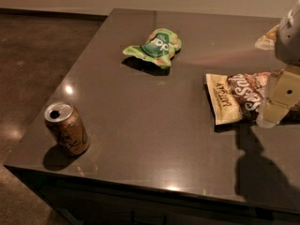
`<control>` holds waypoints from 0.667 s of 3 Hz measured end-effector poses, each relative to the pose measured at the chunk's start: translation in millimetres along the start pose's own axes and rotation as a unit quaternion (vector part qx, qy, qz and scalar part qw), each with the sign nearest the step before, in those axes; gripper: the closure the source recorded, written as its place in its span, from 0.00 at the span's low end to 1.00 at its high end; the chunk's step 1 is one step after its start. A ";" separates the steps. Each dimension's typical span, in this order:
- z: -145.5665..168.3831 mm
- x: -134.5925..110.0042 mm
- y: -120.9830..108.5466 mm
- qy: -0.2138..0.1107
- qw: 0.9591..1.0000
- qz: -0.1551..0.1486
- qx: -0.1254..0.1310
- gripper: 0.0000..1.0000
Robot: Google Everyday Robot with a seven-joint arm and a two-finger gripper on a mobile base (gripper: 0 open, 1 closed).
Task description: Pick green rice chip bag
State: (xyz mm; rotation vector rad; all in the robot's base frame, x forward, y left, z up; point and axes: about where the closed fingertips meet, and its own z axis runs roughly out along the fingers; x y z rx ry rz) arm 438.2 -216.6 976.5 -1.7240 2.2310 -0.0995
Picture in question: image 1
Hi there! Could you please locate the translucent tan gripper finger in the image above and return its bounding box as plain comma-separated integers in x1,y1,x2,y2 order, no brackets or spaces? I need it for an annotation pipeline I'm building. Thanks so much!
256,65,300,128

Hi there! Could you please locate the green rice chip bag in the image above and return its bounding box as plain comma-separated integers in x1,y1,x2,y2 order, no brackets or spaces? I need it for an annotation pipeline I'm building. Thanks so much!
123,28,182,69

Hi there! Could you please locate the pale snack bag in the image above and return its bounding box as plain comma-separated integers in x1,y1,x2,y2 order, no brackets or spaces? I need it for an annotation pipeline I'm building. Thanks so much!
255,24,279,51

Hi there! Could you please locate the brown white chip bag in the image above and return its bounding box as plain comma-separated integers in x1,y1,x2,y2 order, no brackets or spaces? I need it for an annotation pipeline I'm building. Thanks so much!
205,71,276,128

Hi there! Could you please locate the brown soda can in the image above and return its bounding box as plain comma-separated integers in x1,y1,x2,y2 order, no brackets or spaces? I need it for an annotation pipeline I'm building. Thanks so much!
44,101,89,157

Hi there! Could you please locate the dark cabinet under counter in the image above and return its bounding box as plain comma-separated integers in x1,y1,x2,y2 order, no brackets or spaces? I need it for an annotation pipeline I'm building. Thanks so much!
7,165,299,225

